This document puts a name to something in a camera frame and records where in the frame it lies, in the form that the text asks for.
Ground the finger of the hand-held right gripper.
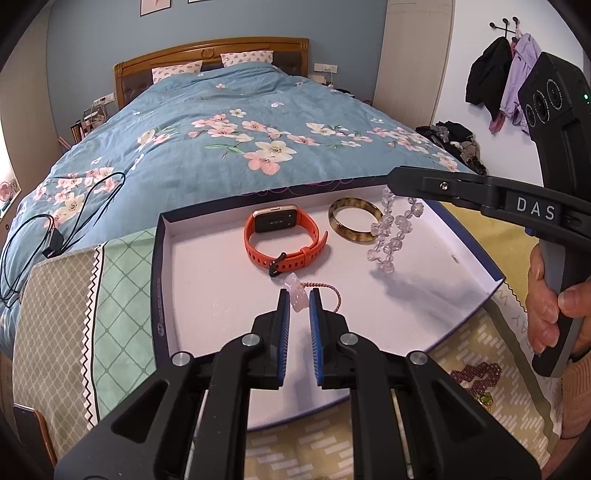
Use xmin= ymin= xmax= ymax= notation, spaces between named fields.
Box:
xmin=387 ymin=166 xmax=509 ymax=217

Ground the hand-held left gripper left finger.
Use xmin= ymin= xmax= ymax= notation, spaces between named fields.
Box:
xmin=54 ymin=288 xmax=296 ymax=480

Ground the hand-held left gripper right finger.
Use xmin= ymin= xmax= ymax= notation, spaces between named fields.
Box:
xmin=308 ymin=287 xmax=542 ymax=480

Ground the pink pendant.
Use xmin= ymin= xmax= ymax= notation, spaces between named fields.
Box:
xmin=284 ymin=273 xmax=342 ymax=319

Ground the clear crystal bead bracelet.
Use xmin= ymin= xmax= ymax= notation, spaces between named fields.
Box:
xmin=367 ymin=187 xmax=424 ymax=274

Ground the shallow white box tray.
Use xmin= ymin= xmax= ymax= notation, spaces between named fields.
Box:
xmin=151 ymin=182 xmax=505 ymax=432

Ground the purple bead bracelet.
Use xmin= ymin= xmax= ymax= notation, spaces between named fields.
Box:
xmin=450 ymin=361 xmax=502 ymax=395

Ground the person's right forearm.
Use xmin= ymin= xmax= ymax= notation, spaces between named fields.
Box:
xmin=560 ymin=354 xmax=591 ymax=440

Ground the person's right hand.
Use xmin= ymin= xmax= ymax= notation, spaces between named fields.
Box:
xmin=527 ymin=247 xmax=591 ymax=354

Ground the pile of clothes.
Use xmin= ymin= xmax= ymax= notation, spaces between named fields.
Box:
xmin=416 ymin=121 xmax=488 ymax=175

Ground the orange smartwatch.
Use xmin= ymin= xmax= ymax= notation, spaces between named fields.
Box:
xmin=243 ymin=206 xmax=329 ymax=278

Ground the purple jacket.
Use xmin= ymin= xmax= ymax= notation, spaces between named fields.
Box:
xmin=489 ymin=32 xmax=542 ymax=134

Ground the black jacket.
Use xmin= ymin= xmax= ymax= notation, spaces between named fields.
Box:
xmin=465 ymin=37 xmax=513 ymax=118

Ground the tortoiseshell bangle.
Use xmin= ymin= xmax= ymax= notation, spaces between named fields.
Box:
xmin=328 ymin=197 xmax=384 ymax=243

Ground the beige wardrobe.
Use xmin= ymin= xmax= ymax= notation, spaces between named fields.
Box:
xmin=0 ymin=9 xmax=63 ymax=185
xmin=373 ymin=0 xmax=455 ymax=121

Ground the yellow patterned cloth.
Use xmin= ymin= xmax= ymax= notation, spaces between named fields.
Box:
xmin=245 ymin=198 xmax=568 ymax=480

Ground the blue floral blanket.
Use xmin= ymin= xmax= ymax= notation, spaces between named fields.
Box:
xmin=0 ymin=62 xmax=478 ymax=356

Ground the green and beige patterned cloth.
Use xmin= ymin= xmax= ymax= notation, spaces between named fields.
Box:
xmin=13 ymin=228 xmax=160 ymax=457

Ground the dotted white pillow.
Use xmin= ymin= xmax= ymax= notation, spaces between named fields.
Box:
xmin=221 ymin=51 xmax=274 ymax=69
xmin=152 ymin=61 xmax=204 ymax=84

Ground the clear acrylic organizer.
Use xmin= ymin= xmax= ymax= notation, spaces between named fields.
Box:
xmin=83 ymin=105 xmax=108 ymax=129

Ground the wooden headboard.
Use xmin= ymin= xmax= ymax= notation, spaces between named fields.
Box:
xmin=114 ymin=37 xmax=309 ymax=109

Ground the black wall coat rack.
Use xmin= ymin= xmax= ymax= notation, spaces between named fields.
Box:
xmin=489 ymin=17 xmax=520 ymax=40

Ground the black cable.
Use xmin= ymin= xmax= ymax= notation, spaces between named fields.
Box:
xmin=0 ymin=172 xmax=126 ymax=308

